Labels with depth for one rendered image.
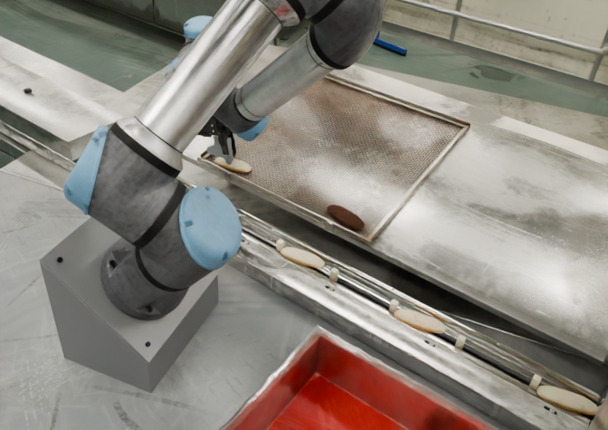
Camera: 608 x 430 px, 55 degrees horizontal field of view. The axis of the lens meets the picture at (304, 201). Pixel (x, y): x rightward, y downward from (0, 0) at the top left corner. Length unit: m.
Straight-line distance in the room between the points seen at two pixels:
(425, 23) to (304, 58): 4.15
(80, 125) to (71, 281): 0.70
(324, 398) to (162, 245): 0.39
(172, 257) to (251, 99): 0.38
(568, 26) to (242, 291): 3.86
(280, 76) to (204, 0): 3.12
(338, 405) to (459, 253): 0.42
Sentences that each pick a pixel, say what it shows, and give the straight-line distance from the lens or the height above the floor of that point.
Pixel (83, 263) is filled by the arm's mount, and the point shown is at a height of 1.02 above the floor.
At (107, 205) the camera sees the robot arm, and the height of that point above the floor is 1.18.
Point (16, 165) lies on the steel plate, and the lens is 1.68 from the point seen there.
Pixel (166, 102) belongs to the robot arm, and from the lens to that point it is 0.84.
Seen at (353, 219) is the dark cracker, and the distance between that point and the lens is 1.28.
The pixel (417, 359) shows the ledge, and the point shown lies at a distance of 1.09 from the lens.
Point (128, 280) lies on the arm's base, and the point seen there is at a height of 1.02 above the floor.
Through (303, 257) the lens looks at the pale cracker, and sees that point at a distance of 1.24.
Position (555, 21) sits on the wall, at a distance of 4.75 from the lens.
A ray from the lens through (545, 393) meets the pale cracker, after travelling 1.12.
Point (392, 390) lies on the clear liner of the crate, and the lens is 0.99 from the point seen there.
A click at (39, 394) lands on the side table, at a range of 1.11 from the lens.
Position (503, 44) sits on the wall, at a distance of 4.90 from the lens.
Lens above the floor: 1.67
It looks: 36 degrees down
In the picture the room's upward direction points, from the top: 5 degrees clockwise
